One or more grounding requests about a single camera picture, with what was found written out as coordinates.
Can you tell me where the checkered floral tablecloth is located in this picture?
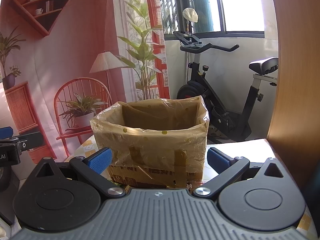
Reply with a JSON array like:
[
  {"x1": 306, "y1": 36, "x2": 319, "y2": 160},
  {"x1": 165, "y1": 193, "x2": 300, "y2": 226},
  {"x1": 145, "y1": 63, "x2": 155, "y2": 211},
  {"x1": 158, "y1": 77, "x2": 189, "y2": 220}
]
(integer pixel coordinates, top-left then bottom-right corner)
[{"x1": 65, "y1": 135, "x2": 99, "y2": 162}]

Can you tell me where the window with dark frame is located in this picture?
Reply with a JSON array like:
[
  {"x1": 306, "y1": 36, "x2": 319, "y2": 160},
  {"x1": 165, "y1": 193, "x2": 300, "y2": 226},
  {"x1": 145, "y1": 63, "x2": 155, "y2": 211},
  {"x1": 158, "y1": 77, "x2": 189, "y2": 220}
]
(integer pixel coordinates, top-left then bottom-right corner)
[{"x1": 160, "y1": 0, "x2": 265, "y2": 40}]

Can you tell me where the black exercise bike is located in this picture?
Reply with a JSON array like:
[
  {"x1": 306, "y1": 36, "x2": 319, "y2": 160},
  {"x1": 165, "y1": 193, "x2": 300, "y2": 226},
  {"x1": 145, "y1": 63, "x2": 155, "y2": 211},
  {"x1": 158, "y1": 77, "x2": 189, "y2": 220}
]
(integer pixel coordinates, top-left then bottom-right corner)
[{"x1": 174, "y1": 31, "x2": 278, "y2": 141}]

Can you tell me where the plastic lined cardboard box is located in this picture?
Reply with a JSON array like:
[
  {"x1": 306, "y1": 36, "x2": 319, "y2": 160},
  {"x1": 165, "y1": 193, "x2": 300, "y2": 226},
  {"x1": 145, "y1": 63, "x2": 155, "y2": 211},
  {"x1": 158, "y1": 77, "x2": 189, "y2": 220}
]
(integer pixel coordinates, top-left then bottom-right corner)
[{"x1": 91, "y1": 96, "x2": 209, "y2": 189}]

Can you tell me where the printed room backdrop cloth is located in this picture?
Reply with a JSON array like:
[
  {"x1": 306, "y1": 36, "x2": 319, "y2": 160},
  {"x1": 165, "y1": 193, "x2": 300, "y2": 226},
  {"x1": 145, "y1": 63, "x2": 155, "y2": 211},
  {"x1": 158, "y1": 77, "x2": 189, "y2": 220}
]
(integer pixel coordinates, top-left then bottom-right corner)
[{"x1": 1, "y1": 0, "x2": 169, "y2": 163}]

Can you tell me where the white cloth on pole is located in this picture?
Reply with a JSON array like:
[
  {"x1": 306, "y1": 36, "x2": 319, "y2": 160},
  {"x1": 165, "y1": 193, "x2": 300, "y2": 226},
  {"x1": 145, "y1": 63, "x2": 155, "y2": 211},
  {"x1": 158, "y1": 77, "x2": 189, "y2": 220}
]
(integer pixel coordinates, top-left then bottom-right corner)
[{"x1": 182, "y1": 7, "x2": 199, "y2": 23}]

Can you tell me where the wooden board panel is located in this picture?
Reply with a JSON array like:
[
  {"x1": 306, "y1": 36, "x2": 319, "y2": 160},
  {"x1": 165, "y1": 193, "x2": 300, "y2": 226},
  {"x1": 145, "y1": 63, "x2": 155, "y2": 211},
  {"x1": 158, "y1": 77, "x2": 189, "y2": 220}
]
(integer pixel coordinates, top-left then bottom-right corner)
[{"x1": 267, "y1": 0, "x2": 319, "y2": 188}]

